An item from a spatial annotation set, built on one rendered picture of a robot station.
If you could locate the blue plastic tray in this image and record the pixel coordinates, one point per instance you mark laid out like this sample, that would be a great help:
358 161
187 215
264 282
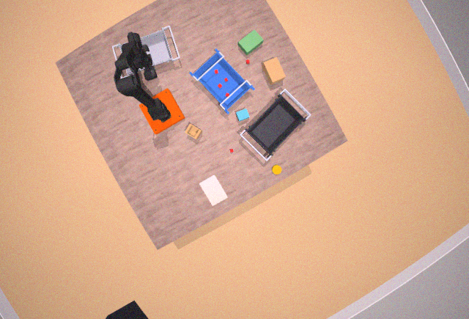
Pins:
211 80

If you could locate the green box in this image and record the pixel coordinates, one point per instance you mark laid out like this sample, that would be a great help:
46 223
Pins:
250 42

